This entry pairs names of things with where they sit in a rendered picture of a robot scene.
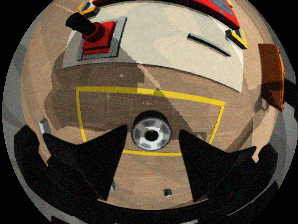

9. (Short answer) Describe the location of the yellow rectangular outline on table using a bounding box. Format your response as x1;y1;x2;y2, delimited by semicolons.
76;85;225;156

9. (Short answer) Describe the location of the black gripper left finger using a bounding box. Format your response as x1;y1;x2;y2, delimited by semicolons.
43;125;128;201

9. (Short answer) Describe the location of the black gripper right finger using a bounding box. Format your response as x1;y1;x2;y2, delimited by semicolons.
178;129;257;202

